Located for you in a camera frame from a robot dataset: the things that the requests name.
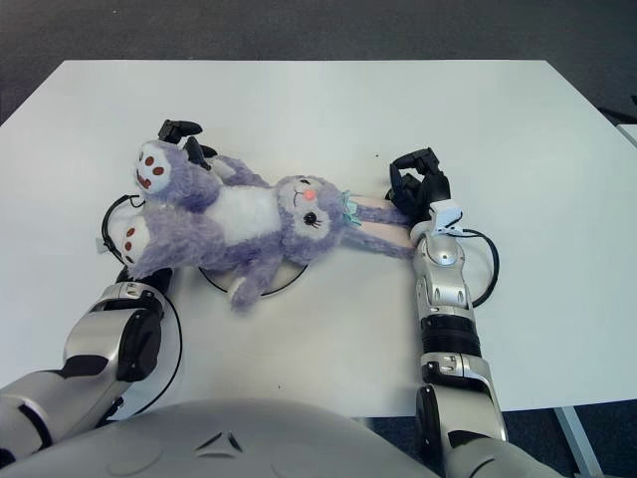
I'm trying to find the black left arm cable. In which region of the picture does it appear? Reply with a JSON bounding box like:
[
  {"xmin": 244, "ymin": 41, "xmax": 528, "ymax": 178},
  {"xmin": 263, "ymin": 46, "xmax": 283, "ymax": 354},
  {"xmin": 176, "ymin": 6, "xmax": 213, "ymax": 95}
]
[{"xmin": 100, "ymin": 193, "xmax": 184, "ymax": 414}]

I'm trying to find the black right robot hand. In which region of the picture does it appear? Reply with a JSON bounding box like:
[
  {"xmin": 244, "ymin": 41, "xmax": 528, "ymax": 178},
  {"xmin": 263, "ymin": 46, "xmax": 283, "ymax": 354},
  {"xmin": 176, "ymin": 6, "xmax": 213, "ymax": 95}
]
[{"xmin": 383, "ymin": 146, "xmax": 453, "ymax": 223}]

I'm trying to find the white plate with black rim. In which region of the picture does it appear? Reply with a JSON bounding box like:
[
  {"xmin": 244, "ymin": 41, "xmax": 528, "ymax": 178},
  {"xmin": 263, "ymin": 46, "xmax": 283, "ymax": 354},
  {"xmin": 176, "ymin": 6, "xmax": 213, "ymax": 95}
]
[{"xmin": 197, "ymin": 263, "xmax": 309, "ymax": 299}]

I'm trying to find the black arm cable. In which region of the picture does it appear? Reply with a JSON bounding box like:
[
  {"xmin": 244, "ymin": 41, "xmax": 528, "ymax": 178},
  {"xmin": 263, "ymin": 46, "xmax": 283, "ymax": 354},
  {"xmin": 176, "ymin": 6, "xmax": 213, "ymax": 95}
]
[
  {"xmin": 460, "ymin": 227, "xmax": 500, "ymax": 308},
  {"xmin": 100, "ymin": 193, "xmax": 184, "ymax": 414}
]

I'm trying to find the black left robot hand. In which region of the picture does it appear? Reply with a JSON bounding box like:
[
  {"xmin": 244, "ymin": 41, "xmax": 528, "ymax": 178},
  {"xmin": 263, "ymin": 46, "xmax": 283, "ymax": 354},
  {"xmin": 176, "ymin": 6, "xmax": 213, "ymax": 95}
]
[{"xmin": 156, "ymin": 119, "xmax": 219, "ymax": 171}]

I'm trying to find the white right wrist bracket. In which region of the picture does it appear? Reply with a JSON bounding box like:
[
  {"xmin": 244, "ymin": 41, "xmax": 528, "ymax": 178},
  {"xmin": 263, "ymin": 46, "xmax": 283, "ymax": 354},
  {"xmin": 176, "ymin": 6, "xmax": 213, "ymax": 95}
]
[{"xmin": 427, "ymin": 199, "xmax": 467, "ymax": 235}]

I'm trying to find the white table frame leg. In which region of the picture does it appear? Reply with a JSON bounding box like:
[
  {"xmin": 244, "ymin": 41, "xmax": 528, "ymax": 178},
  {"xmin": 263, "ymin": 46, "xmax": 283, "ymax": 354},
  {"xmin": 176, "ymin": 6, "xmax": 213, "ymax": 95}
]
[{"xmin": 552, "ymin": 406, "xmax": 598, "ymax": 478}]

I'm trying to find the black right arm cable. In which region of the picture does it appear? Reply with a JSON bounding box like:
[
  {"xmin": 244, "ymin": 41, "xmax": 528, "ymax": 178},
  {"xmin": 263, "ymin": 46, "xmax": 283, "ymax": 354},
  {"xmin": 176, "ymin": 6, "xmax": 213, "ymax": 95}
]
[{"xmin": 460, "ymin": 227, "xmax": 500, "ymax": 308}]

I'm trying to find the purple plush bunny doll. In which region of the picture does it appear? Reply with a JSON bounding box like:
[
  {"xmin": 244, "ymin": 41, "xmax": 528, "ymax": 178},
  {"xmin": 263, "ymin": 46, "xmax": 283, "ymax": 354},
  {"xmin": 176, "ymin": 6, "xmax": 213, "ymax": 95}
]
[{"xmin": 121, "ymin": 139, "xmax": 417, "ymax": 314}]

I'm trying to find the grey robot torso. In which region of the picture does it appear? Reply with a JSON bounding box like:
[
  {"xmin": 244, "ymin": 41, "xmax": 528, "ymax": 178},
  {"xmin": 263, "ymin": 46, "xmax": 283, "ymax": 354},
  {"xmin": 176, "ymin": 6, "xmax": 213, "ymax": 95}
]
[{"xmin": 0, "ymin": 397, "xmax": 439, "ymax": 478}]

